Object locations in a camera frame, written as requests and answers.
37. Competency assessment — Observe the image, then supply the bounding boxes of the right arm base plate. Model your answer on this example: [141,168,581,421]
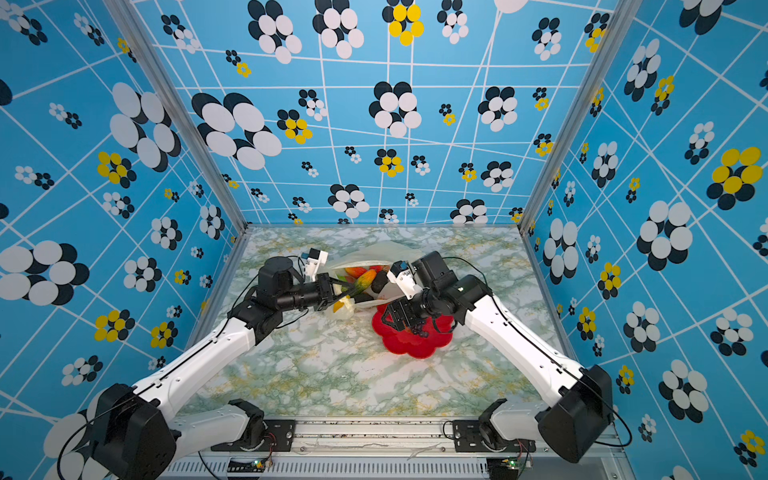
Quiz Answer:
[445,420,537,455]

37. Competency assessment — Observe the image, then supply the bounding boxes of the red yellow mango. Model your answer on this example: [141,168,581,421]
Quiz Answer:
[344,266,368,280]

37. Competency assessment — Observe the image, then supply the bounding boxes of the green fruit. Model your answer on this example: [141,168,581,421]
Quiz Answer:
[347,269,377,297]

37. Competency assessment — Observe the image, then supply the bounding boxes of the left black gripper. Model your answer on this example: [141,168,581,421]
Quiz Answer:
[277,274,356,314]

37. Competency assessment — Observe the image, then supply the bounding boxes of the right aluminium corner post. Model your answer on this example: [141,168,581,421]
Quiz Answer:
[518,0,642,234]

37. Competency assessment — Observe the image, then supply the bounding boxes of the aluminium front rail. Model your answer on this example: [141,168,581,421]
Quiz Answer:
[156,417,635,479]

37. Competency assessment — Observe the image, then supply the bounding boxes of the red flower-shaped plate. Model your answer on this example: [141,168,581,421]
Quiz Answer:
[372,305,454,359]

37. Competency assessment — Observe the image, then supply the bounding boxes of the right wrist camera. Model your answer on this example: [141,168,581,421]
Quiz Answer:
[387,260,423,300]

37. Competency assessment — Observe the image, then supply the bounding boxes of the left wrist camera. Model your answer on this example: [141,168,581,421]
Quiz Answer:
[301,248,328,282]

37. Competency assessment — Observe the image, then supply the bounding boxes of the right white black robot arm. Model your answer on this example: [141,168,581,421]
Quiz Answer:
[382,251,615,463]

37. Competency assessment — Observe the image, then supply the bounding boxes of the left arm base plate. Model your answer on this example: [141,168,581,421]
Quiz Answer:
[211,419,297,453]

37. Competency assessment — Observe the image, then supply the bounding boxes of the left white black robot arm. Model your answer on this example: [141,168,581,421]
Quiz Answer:
[85,249,338,479]

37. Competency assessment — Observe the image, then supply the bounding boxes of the left aluminium corner post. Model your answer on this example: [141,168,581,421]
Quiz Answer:
[104,1,248,235]

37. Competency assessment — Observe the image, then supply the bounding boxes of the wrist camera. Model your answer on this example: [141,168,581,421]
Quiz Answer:
[301,248,328,282]
[387,260,423,300]

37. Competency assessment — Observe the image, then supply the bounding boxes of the aluminium corner post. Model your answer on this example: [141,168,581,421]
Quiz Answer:
[104,1,248,235]
[518,0,642,234]

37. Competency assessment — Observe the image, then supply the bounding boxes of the translucent cream plastic bag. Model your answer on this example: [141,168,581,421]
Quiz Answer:
[319,241,424,319]

